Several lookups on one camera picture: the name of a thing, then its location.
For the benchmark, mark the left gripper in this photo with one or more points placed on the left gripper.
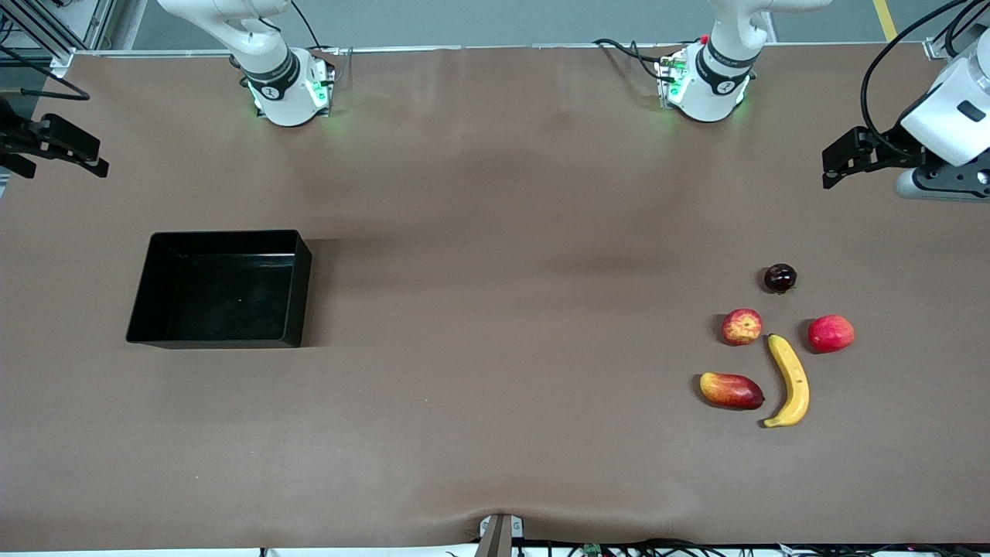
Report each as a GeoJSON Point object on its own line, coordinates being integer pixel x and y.
{"type": "Point", "coordinates": [892, 146]}

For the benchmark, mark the black plastic box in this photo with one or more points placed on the black plastic box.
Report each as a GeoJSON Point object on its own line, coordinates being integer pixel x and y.
{"type": "Point", "coordinates": [224, 302]}

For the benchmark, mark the red yellow striped apple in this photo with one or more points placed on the red yellow striped apple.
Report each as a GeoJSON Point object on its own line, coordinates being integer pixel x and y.
{"type": "Point", "coordinates": [742, 326]}

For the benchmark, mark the yellow banana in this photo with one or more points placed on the yellow banana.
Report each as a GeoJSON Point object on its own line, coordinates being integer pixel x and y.
{"type": "Point", "coordinates": [795, 379]}

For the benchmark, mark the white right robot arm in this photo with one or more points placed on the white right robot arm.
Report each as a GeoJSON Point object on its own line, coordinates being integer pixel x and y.
{"type": "Point", "coordinates": [271, 85]}

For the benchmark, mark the dark purple mangosteen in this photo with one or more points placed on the dark purple mangosteen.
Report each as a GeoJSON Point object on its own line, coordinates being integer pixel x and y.
{"type": "Point", "coordinates": [780, 278]}

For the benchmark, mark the pink red round fruit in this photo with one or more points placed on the pink red round fruit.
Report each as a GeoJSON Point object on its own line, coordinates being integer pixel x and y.
{"type": "Point", "coordinates": [831, 334]}

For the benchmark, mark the red yellow mango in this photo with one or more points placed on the red yellow mango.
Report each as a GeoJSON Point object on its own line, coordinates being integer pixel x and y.
{"type": "Point", "coordinates": [731, 391]}

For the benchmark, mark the brown table mat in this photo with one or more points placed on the brown table mat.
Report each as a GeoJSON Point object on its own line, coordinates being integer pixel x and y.
{"type": "Point", "coordinates": [464, 433]}

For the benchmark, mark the small green connector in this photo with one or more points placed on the small green connector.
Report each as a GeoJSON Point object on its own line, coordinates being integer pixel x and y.
{"type": "Point", "coordinates": [592, 550]}

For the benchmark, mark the aluminium frame profile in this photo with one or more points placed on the aluminium frame profile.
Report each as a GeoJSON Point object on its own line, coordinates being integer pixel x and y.
{"type": "Point", "coordinates": [85, 23]}

